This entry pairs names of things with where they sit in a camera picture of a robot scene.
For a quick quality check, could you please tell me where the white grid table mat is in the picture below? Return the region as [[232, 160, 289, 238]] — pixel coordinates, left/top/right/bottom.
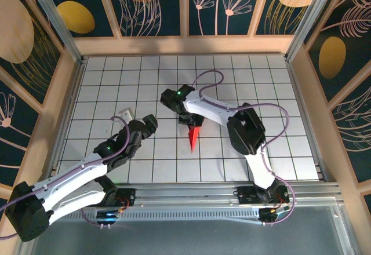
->
[[54, 54, 322, 184]]

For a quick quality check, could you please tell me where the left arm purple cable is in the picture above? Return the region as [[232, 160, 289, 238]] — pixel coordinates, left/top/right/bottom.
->
[[0, 115, 131, 240]]

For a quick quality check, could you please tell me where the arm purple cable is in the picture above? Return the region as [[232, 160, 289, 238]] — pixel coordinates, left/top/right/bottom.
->
[[191, 70, 296, 227], [0, 115, 131, 240]]

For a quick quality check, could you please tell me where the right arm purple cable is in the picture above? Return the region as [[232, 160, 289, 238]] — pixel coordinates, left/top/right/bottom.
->
[[191, 70, 296, 227]]

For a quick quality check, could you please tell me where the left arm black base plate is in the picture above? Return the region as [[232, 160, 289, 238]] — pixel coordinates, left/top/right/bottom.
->
[[82, 187, 137, 208]]

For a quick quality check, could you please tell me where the aluminium side rail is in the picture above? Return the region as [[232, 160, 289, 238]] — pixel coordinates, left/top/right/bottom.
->
[[285, 56, 330, 185], [43, 57, 87, 187]]

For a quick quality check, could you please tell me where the long aluminium base rail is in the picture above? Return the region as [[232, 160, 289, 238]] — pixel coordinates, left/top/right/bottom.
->
[[28, 181, 344, 209]]

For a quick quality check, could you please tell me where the small wired circuit board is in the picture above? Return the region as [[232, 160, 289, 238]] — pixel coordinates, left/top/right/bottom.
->
[[95, 207, 124, 224], [259, 204, 292, 224]]

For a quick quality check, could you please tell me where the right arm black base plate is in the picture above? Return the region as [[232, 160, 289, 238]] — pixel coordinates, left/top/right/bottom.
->
[[236, 185, 290, 206]]

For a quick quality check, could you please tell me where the slotted grey cable duct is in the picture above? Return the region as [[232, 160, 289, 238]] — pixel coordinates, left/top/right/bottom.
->
[[40, 210, 261, 224]]

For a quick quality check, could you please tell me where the aluminium corner post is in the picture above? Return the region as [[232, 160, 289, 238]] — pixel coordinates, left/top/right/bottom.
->
[[285, 0, 333, 62], [22, 0, 85, 64]]

